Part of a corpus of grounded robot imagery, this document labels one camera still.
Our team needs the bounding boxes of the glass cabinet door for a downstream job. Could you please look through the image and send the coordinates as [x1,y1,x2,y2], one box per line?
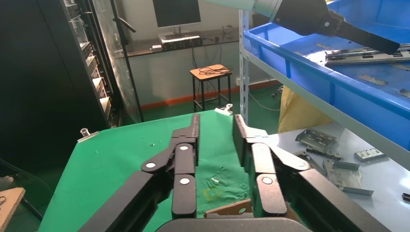
[92,0,144,125]

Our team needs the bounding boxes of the black cable bundle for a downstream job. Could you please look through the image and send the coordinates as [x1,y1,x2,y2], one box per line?
[198,65,233,77]

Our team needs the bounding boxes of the dark desk counter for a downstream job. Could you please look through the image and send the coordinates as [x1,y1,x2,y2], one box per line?
[123,27,241,59]

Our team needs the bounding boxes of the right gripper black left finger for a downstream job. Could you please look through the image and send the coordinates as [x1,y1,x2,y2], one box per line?
[78,113,201,232]

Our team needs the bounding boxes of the green table cloth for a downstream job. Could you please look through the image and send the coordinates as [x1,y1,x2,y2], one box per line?
[38,110,255,232]

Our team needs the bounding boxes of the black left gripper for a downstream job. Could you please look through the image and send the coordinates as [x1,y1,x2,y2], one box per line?
[271,0,401,56]

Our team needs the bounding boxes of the silver binder clip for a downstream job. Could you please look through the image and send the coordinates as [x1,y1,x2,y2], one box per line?
[214,103,234,117]
[76,128,100,144]

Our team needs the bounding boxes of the blue plastic tray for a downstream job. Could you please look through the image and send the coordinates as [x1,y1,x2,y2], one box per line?
[243,0,410,152]

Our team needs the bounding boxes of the folded grey metal bracket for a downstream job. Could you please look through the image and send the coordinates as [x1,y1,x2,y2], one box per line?
[294,128,338,154]

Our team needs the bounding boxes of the yellow woven bag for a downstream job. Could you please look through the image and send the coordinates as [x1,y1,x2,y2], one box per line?
[277,86,335,134]

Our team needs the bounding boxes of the black server rack cabinet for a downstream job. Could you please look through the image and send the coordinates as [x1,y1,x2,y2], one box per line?
[0,0,124,175]

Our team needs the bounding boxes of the small slotted metal piece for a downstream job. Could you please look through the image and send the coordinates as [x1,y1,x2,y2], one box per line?
[353,147,386,162]

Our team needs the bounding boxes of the black computer monitor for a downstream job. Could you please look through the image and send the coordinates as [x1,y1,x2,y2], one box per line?
[151,0,202,36]

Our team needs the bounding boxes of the silver io shield plate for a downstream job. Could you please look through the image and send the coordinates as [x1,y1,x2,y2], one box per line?
[325,51,410,67]
[325,43,410,59]

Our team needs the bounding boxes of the grey metal tray bracket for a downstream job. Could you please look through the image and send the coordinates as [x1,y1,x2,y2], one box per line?
[322,158,375,197]

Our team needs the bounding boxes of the brown wooden board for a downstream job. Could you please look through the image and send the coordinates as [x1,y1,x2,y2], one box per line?
[0,187,26,232]

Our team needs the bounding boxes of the black rack equipment unit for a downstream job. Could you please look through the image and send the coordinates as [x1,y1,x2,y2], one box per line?
[159,33,204,53]

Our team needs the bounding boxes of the flat grey metal plate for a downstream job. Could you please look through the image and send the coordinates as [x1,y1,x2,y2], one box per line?
[296,146,343,176]

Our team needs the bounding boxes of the wooden top black stool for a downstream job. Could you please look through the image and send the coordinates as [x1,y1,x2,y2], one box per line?
[190,64,234,113]

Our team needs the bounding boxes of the brown cardboard box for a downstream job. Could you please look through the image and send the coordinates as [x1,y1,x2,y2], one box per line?
[204,198,303,221]

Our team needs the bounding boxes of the white perforated steel post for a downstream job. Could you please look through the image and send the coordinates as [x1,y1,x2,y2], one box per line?
[238,9,251,126]

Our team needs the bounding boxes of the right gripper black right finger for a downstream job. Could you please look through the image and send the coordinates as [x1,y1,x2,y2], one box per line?
[232,114,392,232]

